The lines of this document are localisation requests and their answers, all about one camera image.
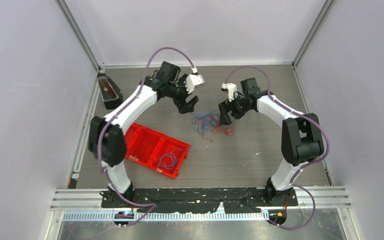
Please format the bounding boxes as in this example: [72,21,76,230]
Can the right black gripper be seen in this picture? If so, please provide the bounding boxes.
[219,92,253,126]

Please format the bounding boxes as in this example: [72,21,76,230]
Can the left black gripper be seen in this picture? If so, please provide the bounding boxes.
[168,75,199,114]

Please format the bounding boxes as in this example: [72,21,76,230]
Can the red blue cables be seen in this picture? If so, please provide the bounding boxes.
[191,110,236,143]

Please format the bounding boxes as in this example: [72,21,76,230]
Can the light blue thin cable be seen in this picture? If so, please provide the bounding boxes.
[158,148,186,170]

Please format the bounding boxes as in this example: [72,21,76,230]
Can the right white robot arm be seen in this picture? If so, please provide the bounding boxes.
[218,78,325,205]

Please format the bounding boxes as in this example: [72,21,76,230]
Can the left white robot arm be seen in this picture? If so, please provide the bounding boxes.
[88,61,205,207]

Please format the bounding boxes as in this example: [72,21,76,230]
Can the red three-compartment bin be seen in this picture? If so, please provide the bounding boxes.
[124,123,192,180]

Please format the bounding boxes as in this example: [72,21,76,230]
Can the black wedge stand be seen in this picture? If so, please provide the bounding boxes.
[96,73,124,110]

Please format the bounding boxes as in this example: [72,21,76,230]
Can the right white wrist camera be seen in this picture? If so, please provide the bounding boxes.
[221,83,237,102]

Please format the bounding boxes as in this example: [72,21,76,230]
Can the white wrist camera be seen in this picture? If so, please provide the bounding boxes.
[221,83,237,102]
[185,67,205,94]

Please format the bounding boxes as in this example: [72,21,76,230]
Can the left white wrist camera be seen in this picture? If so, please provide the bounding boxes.
[185,67,205,94]

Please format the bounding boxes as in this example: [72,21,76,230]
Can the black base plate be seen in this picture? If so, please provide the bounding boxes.
[101,187,299,215]

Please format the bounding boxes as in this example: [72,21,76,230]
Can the slotted cable duct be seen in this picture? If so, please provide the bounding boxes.
[62,210,269,222]

